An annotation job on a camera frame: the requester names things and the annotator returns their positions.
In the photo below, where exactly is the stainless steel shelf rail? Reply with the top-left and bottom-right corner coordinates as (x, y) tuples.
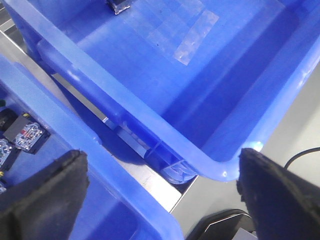
(0, 26), (199, 214)

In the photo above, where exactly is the left blue plastic bin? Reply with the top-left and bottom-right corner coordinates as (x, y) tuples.
(0, 57), (184, 240)

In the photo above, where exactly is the black cable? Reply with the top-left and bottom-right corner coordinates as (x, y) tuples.
(284, 147), (320, 169)

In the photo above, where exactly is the button contact block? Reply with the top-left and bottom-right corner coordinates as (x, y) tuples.
(3, 113), (51, 155)

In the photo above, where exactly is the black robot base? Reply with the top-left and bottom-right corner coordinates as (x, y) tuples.
(188, 209), (256, 240)

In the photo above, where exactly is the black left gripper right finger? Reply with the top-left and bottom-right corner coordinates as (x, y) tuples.
(236, 148), (320, 240)

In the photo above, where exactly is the blue plastic bin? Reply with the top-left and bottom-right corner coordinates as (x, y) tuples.
(3, 0), (320, 184)
(0, 57), (184, 240)

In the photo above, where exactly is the clear tape patch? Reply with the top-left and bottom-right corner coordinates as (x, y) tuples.
(126, 0), (220, 66)

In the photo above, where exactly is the right blue plastic bin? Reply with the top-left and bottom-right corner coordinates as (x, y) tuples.
(3, 0), (320, 184)

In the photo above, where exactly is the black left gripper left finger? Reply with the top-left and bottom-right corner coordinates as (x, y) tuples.
(0, 150), (90, 240)

